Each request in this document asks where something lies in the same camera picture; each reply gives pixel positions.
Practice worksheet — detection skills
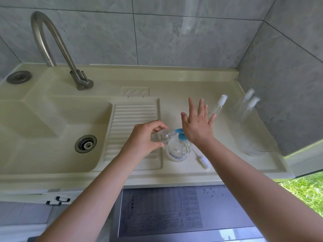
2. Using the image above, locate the person's left hand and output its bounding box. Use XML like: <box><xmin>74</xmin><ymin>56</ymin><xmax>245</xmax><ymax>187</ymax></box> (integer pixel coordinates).
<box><xmin>120</xmin><ymin>120</ymin><xmax>169</xmax><ymax>160</ymax></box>

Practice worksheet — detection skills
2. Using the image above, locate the person's right hand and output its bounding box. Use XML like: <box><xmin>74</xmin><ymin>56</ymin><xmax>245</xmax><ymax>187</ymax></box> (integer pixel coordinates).
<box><xmin>181</xmin><ymin>97</ymin><xmax>217</xmax><ymax>147</ymax></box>

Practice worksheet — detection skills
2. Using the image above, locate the small clear bottle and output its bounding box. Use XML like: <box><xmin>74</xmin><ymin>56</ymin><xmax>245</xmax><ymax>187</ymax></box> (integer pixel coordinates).
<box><xmin>150</xmin><ymin>128</ymin><xmax>176</xmax><ymax>144</ymax></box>
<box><xmin>209</xmin><ymin>94</ymin><xmax>228</xmax><ymax>119</ymax></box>
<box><xmin>231</xmin><ymin>98</ymin><xmax>250</xmax><ymax>122</ymax></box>
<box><xmin>238</xmin><ymin>107</ymin><xmax>255</xmax><ymax>124</ymax></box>

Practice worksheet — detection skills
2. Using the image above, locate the clear hand sanitizer pump bottle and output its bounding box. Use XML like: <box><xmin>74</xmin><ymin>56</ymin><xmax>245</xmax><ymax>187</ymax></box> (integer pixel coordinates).
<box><xmin>166</xmin><ymin>128</ymin><xmax>192</xmax><ymax>162</ymax></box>

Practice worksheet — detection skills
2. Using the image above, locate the person's right forearm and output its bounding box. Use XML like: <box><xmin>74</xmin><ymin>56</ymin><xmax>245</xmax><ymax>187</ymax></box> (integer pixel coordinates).
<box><xmin>199</xmin><ymin>137</ymin><xmax>323</xmax><ymax>242</ymax></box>

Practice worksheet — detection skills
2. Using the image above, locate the person's left forearm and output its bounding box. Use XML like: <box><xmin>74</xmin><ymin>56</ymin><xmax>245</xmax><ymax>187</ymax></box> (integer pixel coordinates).
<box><xmin>36</xmin><ymin>152</ymin><xmax>139</xmax><ymax>242</ymax></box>

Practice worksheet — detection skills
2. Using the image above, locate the steel sink drain strainer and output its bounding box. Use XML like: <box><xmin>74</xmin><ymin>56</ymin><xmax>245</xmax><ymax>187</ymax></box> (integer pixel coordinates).
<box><xmin>75</xmin><ymin>135</ymin><xmax>97</xmax><ymax>154</ymax></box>

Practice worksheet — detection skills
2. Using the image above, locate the grey washing machine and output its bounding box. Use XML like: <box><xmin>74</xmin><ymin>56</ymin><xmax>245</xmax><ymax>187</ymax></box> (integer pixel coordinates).
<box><xmin>110</xmin><ymin>185</ymin><xmax>268</xmax><ymax>242</ymax></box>

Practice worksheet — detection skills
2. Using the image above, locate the cream sink with washboard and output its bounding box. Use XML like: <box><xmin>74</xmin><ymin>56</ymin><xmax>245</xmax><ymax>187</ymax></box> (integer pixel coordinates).
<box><xmin>0</xmin><ymin>63</ymin><xmax>296</xmax><ymax>203</ymax></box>

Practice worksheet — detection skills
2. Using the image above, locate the curved steel faucet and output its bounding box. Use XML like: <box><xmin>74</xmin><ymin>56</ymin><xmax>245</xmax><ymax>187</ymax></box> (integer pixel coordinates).
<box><xmin>31</xmin><ymin>11</ymin><xmax>94</xmax><ymax>91</ymax></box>

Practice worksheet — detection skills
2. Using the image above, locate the glass window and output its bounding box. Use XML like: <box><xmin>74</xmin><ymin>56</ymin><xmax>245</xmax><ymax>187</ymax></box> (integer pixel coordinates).
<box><xmin>274</xmin><ymin>139</ymin><xmax>323</xmax><ymax>219</ymax></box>

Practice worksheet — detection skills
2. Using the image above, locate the white cabinet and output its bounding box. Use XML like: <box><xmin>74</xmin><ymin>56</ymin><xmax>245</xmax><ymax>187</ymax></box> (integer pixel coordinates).
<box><xmin>0</xmin><ymin>189</ymin><xmax>116</xmax><ymax>205</ymax></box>

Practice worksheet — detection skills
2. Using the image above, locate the round steel hole cover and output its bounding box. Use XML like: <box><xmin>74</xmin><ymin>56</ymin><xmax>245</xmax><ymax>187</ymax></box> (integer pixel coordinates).
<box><xmin>6</xmin><ymin>71</ymin><xmax>32</xmax><ymax>85</ymax></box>

